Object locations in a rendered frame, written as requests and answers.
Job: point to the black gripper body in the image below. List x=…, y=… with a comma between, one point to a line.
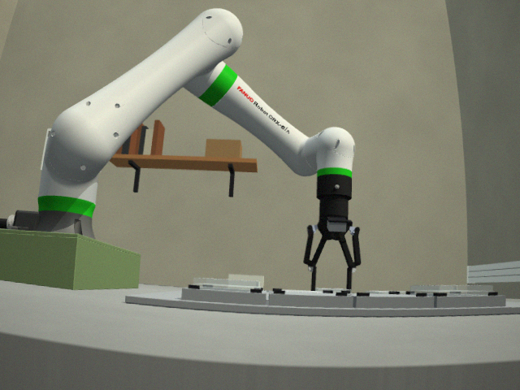
x=332, y=206

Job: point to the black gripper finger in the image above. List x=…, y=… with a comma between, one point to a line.
x=312, y=264
x=354, y=231

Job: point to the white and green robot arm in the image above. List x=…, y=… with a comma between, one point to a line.
x=85, y=137

